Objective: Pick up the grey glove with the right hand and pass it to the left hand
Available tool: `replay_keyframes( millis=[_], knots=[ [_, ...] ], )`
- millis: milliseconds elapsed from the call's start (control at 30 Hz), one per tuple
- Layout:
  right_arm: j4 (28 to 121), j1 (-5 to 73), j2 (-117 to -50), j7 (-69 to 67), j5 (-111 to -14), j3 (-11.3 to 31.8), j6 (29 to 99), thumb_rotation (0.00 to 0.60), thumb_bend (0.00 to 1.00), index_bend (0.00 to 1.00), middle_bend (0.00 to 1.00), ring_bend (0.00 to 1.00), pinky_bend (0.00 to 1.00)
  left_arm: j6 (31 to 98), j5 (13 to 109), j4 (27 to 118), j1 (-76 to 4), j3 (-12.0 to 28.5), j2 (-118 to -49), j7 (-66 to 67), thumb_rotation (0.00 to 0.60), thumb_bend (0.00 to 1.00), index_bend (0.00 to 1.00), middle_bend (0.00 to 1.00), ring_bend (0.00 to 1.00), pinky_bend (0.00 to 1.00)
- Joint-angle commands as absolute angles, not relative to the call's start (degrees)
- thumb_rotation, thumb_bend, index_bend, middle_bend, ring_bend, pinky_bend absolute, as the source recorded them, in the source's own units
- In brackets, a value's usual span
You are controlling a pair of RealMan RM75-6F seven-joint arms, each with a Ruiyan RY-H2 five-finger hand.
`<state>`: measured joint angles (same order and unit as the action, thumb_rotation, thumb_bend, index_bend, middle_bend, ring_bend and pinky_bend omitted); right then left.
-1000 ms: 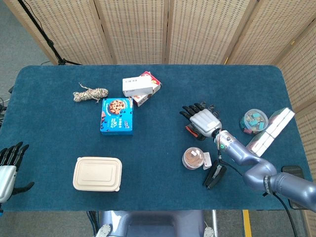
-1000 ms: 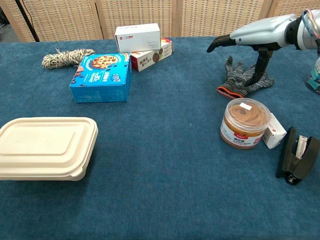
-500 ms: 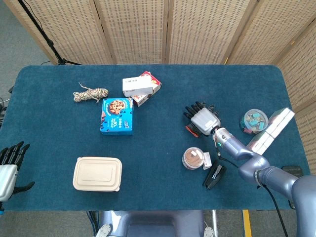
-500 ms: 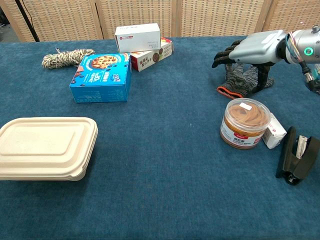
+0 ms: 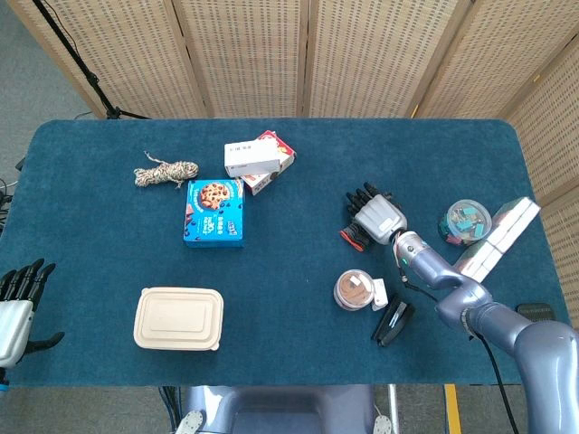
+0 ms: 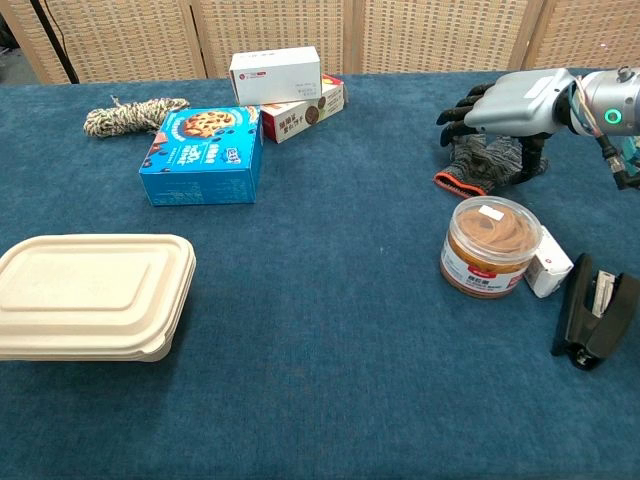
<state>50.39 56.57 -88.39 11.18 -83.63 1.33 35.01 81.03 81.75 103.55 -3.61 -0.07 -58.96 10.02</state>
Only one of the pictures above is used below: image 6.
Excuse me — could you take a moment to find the clear jar of binder clips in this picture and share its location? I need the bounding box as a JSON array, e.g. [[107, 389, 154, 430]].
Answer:
[[618, 134, 640, 177]]

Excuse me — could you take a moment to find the beige twine bundle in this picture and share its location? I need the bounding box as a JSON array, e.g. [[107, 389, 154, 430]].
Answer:
[[82, 95, 191, 138]]

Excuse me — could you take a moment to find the black tripod stand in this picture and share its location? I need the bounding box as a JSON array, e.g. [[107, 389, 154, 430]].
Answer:
[[28, 0, 81, 85]]

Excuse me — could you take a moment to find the grey knitted work glove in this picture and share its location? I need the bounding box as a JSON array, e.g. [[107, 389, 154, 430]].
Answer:
[[432, 132, 550, 199]]

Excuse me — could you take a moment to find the black stapler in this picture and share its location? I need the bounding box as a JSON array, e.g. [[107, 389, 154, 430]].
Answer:
[[550, 252, 640, 371]]

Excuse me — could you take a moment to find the woven folding screen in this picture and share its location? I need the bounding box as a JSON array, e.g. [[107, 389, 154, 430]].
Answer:
[[0, 0, 640, 85]]

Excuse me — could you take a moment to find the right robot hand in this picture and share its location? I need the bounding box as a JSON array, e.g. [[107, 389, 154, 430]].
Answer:
[[435, 68, 577, 185]]

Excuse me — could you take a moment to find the clear jar of rubber bands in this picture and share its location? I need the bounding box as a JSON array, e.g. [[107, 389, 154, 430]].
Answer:
[[439, 195, 544, 300]]

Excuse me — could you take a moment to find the beige lidded food container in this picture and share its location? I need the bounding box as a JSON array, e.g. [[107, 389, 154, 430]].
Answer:
[[0, 233, 197, 363]]

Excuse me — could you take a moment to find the white cardboard box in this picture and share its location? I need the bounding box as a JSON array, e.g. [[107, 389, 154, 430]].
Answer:
[[228, 45, 323, 107]]

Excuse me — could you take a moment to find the red and white snack box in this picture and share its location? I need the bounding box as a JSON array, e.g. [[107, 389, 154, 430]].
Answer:
[[259, 73, 347, 145]]

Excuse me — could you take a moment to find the blue cookie box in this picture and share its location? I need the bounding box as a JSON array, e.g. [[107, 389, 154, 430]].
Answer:
[[138, 105, 265, 208]]

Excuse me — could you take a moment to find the small white box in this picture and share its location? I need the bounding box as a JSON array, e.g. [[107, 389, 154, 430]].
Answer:
[[523, 224, 575, 300]]

